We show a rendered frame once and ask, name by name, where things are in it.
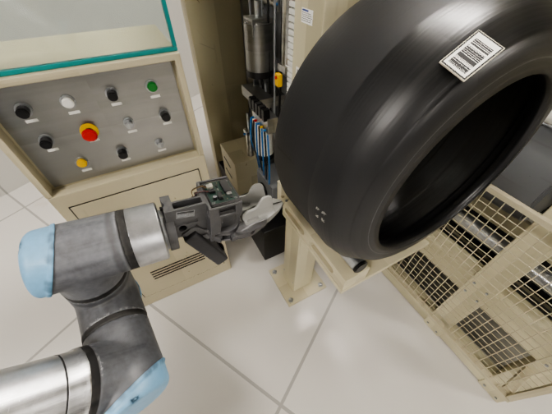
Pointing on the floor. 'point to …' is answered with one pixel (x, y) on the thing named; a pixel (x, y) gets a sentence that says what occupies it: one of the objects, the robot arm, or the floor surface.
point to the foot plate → (297, 289)
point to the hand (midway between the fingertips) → (275, 207)
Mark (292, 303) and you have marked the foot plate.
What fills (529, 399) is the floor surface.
